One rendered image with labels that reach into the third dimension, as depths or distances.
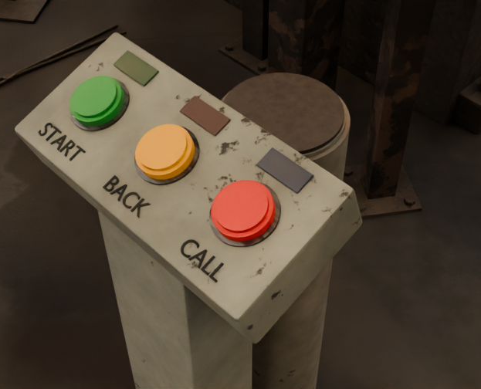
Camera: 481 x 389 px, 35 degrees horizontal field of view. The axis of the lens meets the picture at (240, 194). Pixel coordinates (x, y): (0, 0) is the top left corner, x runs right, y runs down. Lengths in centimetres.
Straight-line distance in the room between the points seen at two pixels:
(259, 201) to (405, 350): 71
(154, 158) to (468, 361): 75
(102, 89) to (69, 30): 118
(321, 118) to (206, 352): 22
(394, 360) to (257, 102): 56
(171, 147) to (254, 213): 8
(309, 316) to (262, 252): 37
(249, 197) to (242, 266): 4
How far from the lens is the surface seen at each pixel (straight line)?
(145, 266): 56
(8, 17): 180
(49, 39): 172
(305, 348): 88
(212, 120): 52
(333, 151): 65
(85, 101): 56
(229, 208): 47
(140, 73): 56
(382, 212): 129
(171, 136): 51
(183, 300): 54
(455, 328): 118
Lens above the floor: 95
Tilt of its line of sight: 47 degrees down
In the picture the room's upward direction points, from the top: 1 degrees counter-clockwise
